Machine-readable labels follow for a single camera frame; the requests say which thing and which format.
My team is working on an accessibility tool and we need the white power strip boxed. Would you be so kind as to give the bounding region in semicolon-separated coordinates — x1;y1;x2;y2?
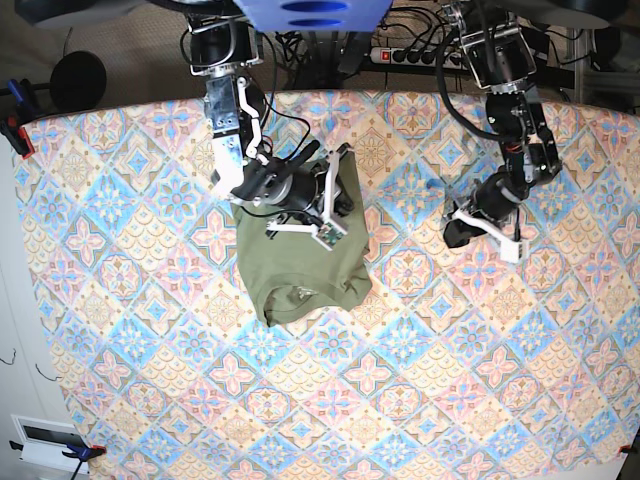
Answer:
369;47;436;67

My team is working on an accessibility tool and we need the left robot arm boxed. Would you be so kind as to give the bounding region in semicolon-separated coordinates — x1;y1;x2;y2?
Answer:
435;1;562;261

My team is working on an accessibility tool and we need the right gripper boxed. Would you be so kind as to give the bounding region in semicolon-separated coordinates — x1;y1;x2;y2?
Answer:
264;142;355;239

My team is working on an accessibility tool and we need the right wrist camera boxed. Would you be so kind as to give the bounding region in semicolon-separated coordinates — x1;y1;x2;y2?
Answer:
312;223;347;251

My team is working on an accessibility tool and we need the black round stool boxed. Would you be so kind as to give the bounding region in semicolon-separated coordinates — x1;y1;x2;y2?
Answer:
49;51;107;113

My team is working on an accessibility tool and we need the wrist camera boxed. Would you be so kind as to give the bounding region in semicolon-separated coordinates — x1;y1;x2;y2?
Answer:
499;238;530;264
312;223;347;251

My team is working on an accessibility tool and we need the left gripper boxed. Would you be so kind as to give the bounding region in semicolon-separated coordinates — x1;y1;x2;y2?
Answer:
443;172;529;249

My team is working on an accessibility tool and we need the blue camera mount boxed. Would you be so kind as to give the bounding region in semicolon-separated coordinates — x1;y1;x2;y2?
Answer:
235;0;392;33

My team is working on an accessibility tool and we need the patterned tablecloth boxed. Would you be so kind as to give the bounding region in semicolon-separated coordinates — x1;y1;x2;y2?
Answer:
13;92;639;479

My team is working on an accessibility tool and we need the upper left table clamp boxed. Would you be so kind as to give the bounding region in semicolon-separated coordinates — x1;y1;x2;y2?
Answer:
1;79;34;159

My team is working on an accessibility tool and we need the white floor outlet box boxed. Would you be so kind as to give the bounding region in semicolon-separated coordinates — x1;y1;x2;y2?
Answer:
9;414;85;474

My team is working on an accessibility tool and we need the lower left table clamp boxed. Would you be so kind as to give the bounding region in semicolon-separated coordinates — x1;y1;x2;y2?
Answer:
9;440;107;464

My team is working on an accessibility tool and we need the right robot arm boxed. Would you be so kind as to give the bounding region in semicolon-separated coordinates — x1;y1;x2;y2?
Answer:
180;7;354;250

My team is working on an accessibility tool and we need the green t-shirt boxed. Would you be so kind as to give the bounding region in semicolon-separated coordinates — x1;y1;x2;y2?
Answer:
231;152;372;327

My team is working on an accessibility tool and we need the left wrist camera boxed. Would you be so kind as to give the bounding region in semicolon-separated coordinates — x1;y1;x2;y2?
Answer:
499;238;530;264

